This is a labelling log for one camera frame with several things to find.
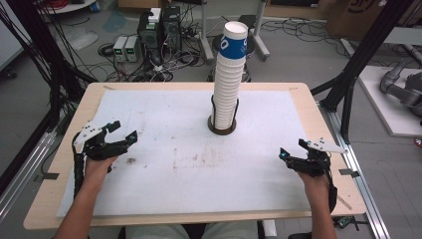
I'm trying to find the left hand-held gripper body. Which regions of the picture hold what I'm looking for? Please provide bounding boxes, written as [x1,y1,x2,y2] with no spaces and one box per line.
[72,120,129,162]

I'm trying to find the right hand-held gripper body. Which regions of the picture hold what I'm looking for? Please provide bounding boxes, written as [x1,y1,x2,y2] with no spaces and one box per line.
[291,137,348,177]

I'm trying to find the black wire cup holder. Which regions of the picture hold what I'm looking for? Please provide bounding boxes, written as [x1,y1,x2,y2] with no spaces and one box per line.
[207,95,240,136]

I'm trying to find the stack of white ridged cups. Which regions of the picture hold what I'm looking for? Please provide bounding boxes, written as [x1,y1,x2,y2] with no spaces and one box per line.
[212,54,248,130]

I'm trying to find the blue and white paper cup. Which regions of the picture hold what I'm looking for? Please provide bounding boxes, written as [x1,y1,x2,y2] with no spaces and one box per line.
[218,21,249,61]

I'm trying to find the person's right hand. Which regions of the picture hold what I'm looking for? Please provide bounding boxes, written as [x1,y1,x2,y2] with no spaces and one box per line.
[296,168,333,197]

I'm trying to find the person's left hand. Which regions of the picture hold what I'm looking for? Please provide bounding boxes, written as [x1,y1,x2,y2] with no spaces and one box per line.
[84,153,119,187]

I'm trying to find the black tape strip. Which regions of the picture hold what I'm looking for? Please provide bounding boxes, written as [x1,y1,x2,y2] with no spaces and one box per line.
[33,171,61,183]
[338,167,360,179]

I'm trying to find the green circuit board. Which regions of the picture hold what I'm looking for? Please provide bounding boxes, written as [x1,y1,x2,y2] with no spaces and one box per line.
[331,215,366,232]

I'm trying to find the white table mat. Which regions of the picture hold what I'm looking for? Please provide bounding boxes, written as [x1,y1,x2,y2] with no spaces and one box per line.
[57,89,312,219]

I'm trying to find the grey power supply box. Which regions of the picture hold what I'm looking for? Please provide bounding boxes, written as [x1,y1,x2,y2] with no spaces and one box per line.
[112,35,128,64]
[124,35,142,64]

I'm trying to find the white floor board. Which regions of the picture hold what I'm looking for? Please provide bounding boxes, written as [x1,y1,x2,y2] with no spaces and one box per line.
[357,65,422,138]

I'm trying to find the person's light trousers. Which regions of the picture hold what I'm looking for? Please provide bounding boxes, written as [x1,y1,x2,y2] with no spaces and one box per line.
[124,220,259,239]

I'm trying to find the black computer tower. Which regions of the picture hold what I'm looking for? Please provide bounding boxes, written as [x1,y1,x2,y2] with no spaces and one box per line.
[136,7,163,52]
[161,5,183,52]

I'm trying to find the black round stool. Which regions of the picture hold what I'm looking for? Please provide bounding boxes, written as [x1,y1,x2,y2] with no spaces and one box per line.
[207,33,257,83]

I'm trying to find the white metal stand leg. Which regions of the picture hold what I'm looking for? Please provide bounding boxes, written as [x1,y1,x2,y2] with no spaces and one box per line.
[198,0,215,63]
[253,0,272,63]

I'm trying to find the large cardboard box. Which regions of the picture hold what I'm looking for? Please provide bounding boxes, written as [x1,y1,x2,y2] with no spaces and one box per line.
[326,0,422,42]

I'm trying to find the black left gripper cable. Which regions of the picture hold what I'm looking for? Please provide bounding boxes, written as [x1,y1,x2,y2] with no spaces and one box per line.
[72,132,87,199]

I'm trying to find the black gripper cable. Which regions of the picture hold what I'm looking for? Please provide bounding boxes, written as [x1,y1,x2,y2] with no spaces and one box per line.
[325,165,339,214]
[72,132,87,199]

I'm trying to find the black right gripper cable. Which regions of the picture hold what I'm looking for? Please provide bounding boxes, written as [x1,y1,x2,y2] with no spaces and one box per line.
[325,165,339,214]

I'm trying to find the aluminium rail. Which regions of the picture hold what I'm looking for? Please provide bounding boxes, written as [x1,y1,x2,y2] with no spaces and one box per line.
[317,102,392,239]
[0,128,58,224]

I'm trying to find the tangle of floor cables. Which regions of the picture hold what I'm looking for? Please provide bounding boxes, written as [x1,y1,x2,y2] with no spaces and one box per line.
[97,42,214,84]

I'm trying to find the black metal frame post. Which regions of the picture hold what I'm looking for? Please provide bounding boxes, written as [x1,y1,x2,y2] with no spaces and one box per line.
[311,0,416,144]
[0,0,98,197]

